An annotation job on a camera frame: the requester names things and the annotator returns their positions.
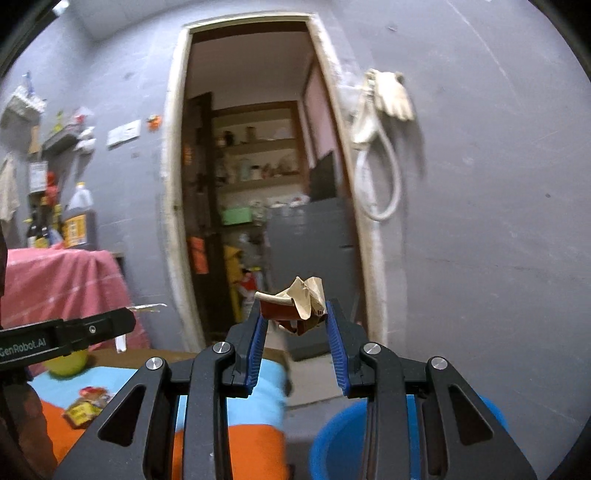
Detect white rubber gloves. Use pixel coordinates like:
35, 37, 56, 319
373, 69, 415, 121

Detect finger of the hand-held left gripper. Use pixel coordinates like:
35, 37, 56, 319
53, 308, 136, 355

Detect yellow bowl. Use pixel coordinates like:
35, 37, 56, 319
44, 348, 90, 378

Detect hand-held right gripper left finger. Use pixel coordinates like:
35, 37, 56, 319
54, 302, 269, 480

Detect red yellow snack packet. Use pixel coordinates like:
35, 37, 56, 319
62, 387, 114, 429

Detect brown wooden door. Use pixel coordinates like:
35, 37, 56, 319
182, 92, 218, 333

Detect pink checked cloth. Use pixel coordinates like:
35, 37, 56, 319
4, 247, 151, 356

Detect brown paper cup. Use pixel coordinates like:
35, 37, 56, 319
255, 276, 328, 335

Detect red white plastic bag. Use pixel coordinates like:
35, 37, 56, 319
238, 267, 266, 324

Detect white door frame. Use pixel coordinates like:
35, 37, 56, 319
159, 13, 407, 354

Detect dark sauce bottle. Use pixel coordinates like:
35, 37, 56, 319
28, 209, 49, 247
47, 203, 63, 246

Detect white crumpled plastic bag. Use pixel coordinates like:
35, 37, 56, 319
76, 127, 98, 153

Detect wooden shelf unit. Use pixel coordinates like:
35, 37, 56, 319
210, 100, 310, 222

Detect person's left forearm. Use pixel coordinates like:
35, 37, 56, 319
0, 374, 58, 480

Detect grey appliance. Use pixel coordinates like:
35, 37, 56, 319
268, 196, 365, 361

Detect white plastic basket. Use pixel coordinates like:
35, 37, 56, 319
0, 74, 47, 127

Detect black monitor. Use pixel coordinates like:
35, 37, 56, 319
308, 150, 340, 200

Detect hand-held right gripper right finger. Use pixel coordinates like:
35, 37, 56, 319
324, 300, 539, 480

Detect white paper label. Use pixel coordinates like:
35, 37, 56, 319
28, 161, 49, 193

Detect large cooking oil jug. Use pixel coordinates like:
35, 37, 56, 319
61, 182, 99, 251

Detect blue plastic bucket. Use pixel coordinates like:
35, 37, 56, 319
308, 394, 509, 480

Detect hanging beige towel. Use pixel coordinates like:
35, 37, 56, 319
0, 154, 21, 222

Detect metal wall rack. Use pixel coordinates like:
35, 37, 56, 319
41, 131, 84, 158

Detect white wall socket panel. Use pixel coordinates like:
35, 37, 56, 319
107, 119, 142, 147

